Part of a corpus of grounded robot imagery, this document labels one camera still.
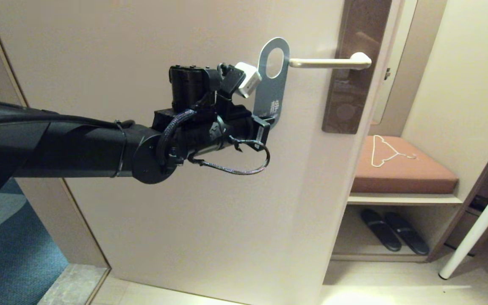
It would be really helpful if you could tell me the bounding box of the blue do-not-disturb door hanger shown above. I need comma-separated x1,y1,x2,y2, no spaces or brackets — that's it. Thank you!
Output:
252,37,290,128

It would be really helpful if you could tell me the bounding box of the beige room door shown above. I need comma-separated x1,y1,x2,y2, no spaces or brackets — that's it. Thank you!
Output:
0,0,394,305

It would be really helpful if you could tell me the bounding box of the brown metal lock plate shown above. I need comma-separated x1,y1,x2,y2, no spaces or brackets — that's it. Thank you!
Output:
322,0,393,135

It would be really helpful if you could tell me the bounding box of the brown seat cushion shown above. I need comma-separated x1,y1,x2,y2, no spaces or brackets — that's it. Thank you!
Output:
352,136,459,195

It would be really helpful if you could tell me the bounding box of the black slipper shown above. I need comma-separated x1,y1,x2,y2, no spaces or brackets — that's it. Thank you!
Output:
385,212,430,256
361,209,402,252

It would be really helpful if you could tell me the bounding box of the white table leg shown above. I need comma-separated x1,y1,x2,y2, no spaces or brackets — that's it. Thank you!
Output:
438,142,488,281

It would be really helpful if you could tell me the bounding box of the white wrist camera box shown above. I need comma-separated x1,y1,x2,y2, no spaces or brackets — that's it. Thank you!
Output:
235,62,262,99

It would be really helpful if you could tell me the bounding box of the black braided sleeve cable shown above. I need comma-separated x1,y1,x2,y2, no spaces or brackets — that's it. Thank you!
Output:
157,109,271,175

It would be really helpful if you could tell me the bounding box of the brass lever door handle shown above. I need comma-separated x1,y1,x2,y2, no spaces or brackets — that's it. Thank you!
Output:
289,52,372,70

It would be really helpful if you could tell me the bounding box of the white wire clothes hanger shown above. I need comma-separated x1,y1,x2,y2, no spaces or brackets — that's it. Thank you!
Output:
371,135,416,169

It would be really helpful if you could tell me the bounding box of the black smooth arm cable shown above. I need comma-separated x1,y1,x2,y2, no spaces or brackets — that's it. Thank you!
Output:
0,114,136,130

